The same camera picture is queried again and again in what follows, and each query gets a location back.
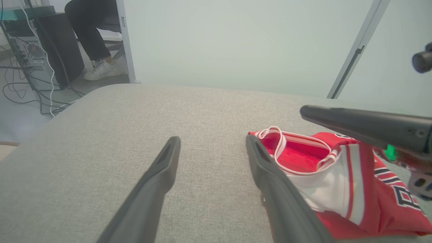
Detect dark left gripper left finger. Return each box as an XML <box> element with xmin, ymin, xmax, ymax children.
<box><xmin>96</xmin><ymin>136</ymin><xmax>182</xmax><ymax>243</ymax></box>

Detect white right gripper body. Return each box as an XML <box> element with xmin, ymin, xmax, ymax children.
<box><xmin>384</xmin><ymin>144</ymin><xmax>432</xmax><ymax>202</ymax></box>

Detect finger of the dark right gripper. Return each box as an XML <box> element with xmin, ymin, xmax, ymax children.
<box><xmin>299</xmin><ymin>105</ymin><xmax>432</xmax><ymax>155</ymax></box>

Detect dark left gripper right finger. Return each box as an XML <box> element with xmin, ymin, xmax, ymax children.
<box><xmin>245</xmin><ymin>134</ymin><xmax>335</xmax><ymax>243</ymax></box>

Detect red Bulls 23 jersey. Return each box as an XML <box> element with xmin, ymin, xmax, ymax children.
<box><xmin>248</xmin><ymin>126</ymin><xmax>432</xmax><ymax>240</ymax></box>

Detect grey metal diagonal bar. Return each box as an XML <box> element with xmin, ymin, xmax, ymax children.
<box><xmin>326</xmin><ymin>0</ymin><xmax>391</xmax><ymax>100</ymax></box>

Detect white sneaker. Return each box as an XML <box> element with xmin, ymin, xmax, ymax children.
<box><xmin>83</xmin><ymin>59</ymin><xmax>124</xmax><ymax>81</ymax></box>

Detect grey computer tower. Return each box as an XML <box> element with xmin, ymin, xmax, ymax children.
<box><xmin>1</xmin><ymin>20</ymin><xmax>60</xmax><ymax>91</ymax></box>

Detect person leg in black trousers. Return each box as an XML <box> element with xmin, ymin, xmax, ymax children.
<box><xmin>64</xmin><ymin>0</ymin><xmax>117</xmax><ymax>62</ymax></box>

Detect green box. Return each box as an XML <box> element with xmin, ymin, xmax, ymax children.
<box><xmin>0</xmin><ymin>5</ymin><xmax>56</xmax><ymax>21</ymax></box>

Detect black floor cables bundle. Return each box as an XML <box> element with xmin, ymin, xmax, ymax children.
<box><xmin>0</xmin><ymin>44</ymin><xmax>85</xmax><ymax>116</ymax></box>

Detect computer tower with cables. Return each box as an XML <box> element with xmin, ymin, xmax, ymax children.
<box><xmin>20</xmin><ymin>0</ymin><xmax>79</xmax><ymax>118</ymax></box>

